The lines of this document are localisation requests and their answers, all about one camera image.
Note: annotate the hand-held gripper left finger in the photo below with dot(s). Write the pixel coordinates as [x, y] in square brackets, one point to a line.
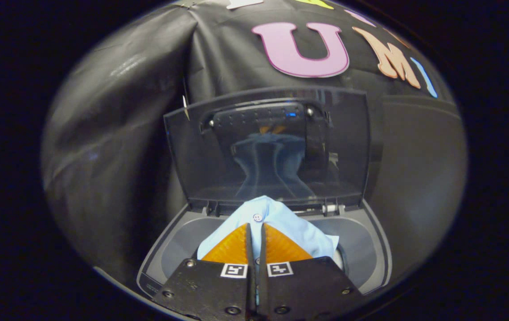
[210, 285]

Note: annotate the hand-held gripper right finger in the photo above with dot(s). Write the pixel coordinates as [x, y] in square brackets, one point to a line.
[303, 285]

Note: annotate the light blue shirt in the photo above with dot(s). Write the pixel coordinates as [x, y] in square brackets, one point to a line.
[281, 218]

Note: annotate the grey washing machine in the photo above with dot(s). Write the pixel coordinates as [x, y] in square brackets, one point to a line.
[370, 249]

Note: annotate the dark washing machine lid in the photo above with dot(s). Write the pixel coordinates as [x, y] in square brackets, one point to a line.
[192, 156]

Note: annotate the black backdrop cloth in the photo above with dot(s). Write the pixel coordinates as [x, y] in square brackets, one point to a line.
[116, 133]

